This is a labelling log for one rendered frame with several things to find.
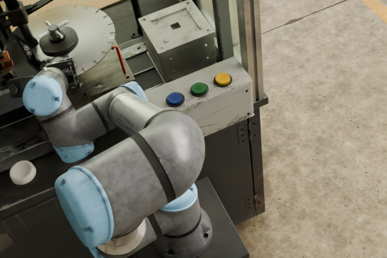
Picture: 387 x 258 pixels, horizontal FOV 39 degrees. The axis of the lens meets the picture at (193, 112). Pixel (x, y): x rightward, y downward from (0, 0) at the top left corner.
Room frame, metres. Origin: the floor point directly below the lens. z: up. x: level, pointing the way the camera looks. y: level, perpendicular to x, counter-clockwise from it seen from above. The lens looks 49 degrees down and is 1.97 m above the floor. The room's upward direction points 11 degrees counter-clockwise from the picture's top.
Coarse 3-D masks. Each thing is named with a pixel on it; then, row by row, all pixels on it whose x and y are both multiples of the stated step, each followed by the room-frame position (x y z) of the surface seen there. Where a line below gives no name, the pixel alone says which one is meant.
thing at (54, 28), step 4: (48, 24) 1.27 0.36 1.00; (52, 24) 1.26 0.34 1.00; (60, 24) 1.25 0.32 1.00; (64, 24) 1.26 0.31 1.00; (48, 28) 1.24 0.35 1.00; (52, 28) 1.24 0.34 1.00; (56, 28) 1.24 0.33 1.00; (48, 32) 1.23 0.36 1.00; (52, 32) 1.23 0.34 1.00; (56, 32) 1.22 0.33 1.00; (40, 36) 1.22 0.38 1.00; (44, 36) 1.22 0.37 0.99; (52, 36) 1.23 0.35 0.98; (56, 36) 1.23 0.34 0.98; (60, 36) 1.20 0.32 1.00
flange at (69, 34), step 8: (64, 32) 1.26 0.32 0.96; (72, 32) 1.26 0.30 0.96; (40, 40) 1.25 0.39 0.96; (48, 40) 1.24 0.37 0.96; (56, 40) 1.22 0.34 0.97; (64, 40) 1.23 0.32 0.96; (72, 40) 1.22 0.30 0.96; (48, 48) 1.21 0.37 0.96; (56, 48) 1.20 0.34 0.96; (64, 48) 1.20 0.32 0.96
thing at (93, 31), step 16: (32, 16) 1.38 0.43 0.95; (48, 16) 1.37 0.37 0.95; (64, 16) 1.35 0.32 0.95; (80, 16) 1.34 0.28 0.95; (96, 16) 1.32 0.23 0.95; (32, 32) 1.31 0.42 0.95; (80, 32) 1.26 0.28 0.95; (96, 32) 1.25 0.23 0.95; (112, 32) 1.24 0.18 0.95; (16, 48) 1.25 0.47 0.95; (80, 48) 1.19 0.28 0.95; (96, 48) 1.18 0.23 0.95; (16, 64) 1.18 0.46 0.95; (32, 64) 1.17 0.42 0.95; (80, 64) 1.13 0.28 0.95
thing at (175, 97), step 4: (176, 92) 0.99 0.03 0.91; (168, 96) 0.99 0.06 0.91; (172, 96) 0.98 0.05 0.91; (176, 96) 0.98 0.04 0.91; (180, 96) 0.98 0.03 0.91; (168, 100) 0.97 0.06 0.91; (172, 100) 0.97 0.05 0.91; (176, 100) 0.97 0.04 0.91; (180, 100) 0.96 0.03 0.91; (172, 104) 0.96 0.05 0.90; (176, 104) 0.96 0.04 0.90
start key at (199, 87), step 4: (196, 84) 1.01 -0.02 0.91; (200, 84) 1.01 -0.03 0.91; (204, 84) 1.00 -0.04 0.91; (192, 88) 1.00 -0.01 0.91; (196, 88) 0.99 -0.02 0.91; (200, 88) 0.99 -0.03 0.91; (204, 88) 0.99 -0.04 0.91; (192, 92) 0.99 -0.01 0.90; (196, 92) 0.98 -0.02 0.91; (200, 92) 0.98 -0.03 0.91; (204, 92) 0.98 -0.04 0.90
